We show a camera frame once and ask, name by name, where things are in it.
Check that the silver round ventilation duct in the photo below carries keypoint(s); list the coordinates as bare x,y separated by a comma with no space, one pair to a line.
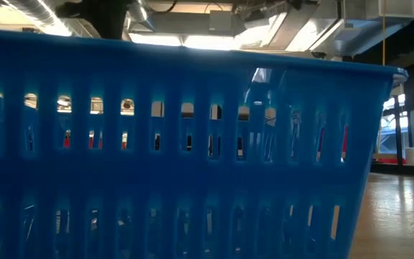
38,11

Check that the white bucket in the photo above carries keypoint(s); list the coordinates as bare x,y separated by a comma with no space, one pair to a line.
413,156

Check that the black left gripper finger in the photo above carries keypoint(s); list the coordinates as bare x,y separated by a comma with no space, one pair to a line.
110,18

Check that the black office desk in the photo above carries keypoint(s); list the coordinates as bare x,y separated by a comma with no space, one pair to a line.
401,170

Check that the black window frame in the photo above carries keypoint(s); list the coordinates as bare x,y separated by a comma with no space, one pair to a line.
398,126

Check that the blue plastic basket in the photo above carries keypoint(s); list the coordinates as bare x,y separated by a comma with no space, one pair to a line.
192,180

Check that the grey rectangular ventilation duct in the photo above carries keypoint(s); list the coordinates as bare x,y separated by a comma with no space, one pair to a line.
365,32
293,25
178,23

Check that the red plastic basket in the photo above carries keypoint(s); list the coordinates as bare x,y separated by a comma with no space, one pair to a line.
67,139

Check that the red plastic box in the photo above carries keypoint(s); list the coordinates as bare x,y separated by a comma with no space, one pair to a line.
390,160

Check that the ceiling light panel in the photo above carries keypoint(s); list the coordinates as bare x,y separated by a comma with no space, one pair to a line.
200,42

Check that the grey ceiling unit box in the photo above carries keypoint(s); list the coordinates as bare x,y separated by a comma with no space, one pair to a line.
225,21

